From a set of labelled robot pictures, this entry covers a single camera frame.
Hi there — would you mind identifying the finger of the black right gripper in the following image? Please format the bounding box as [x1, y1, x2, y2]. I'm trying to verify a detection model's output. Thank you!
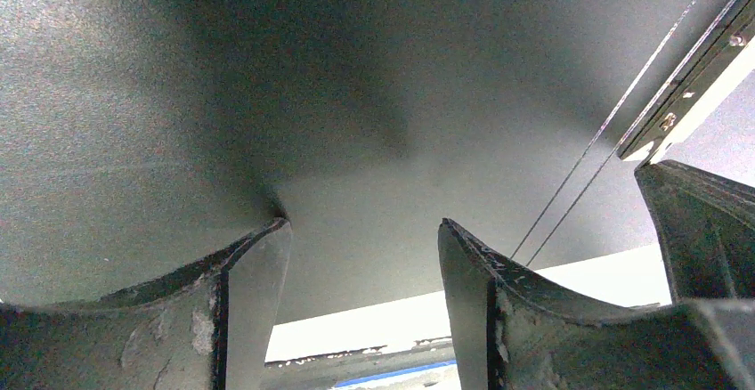
[634, 160, 754, 302]

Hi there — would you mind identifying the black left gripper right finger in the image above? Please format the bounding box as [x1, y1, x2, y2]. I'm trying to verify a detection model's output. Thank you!
[437, 218, 754, 389]

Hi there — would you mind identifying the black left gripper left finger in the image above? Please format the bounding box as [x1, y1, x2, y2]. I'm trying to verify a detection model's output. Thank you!
[1, 218, 293, 389]

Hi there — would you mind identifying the beige folder with black inside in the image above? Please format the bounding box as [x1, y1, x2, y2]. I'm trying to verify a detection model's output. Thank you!
[1, 0, 727, 323]

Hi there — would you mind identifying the metal folder clip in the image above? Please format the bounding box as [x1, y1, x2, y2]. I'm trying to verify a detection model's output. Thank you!
[611, 0, 754, 164]

